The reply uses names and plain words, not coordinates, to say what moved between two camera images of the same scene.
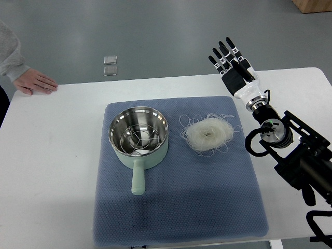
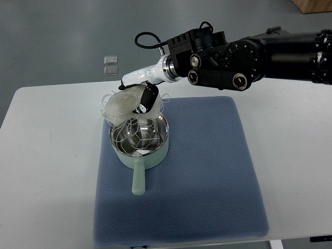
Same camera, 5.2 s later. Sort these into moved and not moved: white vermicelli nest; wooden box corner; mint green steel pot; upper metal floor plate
Moved: white vermicelli nest
Not moved: wooden box corner; mint green steel pot; upper metal floor plate
